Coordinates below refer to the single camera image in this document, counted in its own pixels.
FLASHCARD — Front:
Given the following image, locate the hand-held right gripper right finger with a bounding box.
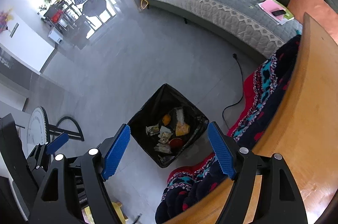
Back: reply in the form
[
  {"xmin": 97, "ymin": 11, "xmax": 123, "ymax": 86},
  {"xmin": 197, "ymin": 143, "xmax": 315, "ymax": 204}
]
[{"xmin": 207, "ymin": 122, "xmax": 308, "ymax": 224}]

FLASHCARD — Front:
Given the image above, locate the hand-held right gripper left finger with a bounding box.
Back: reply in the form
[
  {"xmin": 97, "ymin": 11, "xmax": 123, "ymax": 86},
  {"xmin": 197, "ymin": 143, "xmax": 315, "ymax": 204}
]
[{"xmin": 29, "ymin": 124, "xmax": 131, "ymax": 224}]

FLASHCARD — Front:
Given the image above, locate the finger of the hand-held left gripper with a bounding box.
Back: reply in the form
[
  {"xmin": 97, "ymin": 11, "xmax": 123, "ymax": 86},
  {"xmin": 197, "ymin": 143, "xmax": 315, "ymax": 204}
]
[{"xmin": 26, "ymin": 132, "xmax": 70, "ymax": 178}]

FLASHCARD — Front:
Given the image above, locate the green striped snack wrapper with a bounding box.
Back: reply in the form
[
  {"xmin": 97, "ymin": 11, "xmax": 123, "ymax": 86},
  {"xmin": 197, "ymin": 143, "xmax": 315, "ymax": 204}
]
[{"xmin": 146, "ymin": 124, "xmax": 160, "ymax": 137}]

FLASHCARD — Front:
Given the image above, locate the black lined waste bin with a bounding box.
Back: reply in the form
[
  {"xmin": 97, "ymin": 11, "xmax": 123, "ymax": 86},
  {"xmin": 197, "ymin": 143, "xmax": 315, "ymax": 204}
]
[{"xmin": 127, "ymin": 83, "xmax": 210, "ymax": 168}]

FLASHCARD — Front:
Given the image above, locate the black curved metal stand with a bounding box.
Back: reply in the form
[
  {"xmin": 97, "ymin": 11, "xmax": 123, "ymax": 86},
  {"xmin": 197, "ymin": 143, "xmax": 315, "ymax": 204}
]
[{"xmin": 48, "ymin": 115, "xmax": 84, "ymax": 141}]

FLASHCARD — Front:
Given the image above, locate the round white clock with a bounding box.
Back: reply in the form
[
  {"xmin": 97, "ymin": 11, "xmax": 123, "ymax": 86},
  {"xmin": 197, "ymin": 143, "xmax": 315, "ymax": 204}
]
[{"xmin": 26, "ymin": 106, "xmax": 49, "ymax": 158}]

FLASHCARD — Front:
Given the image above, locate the yellow plastic object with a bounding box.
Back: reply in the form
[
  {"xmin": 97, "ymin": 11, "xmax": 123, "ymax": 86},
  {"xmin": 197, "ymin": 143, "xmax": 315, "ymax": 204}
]
[{"xmin": 111, "ymin": 201, "xmax": 128, "ymax": 224}]

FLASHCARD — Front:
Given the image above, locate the dark flat panel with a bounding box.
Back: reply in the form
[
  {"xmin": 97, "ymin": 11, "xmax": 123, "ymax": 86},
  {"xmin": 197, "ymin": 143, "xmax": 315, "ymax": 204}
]
[{"xmin": 0, "ymin": 113, "xmax": 31, "ymax": 222}]

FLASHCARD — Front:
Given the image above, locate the red patterned blanket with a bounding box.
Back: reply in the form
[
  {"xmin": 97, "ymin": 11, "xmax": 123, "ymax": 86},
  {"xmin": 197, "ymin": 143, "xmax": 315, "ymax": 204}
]
[{"xmin": 155, "ymin": 34, "xmax": 301, "ymax": 224}]

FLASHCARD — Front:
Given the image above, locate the black umbrella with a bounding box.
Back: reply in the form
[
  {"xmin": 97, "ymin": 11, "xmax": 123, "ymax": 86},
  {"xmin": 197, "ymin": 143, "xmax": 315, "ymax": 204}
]
[{"xmin": 82, "ymin": 0, "xmax": 107, "ymax": 17}]

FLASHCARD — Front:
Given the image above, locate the potted plant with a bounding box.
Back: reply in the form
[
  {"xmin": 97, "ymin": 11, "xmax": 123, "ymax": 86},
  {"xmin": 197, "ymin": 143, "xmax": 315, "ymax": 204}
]
[{"xmin": 40, "ymin": 0, "xmax": 54, "ymax": 12}]

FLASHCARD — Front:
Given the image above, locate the green book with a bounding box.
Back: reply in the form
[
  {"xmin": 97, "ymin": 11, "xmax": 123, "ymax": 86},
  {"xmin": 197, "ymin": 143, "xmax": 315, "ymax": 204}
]
[{"xmin": 275, "ymin": 0, "xmax": 294, "ymax": 21}]

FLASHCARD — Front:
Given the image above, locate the pink notebook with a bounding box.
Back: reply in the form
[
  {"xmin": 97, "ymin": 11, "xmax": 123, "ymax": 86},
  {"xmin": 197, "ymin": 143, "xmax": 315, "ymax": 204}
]
[{"xmin": 257, "ymin": 0, "xmax": 288, "ymax": 25}]

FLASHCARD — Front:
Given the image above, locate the long orange cushion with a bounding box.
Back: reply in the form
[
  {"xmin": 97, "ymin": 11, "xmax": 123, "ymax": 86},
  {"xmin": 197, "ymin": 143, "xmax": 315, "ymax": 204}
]
[{"xmin": 287, "ymin": 0, "xmax": 338, "ymax": 45}]

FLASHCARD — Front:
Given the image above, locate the black power cable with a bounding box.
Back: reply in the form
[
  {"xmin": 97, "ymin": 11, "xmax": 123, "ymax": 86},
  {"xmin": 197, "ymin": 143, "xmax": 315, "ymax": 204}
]
[{"xmin": 222, "ymin": 53, "xmax": 245, "ymax": 132}]

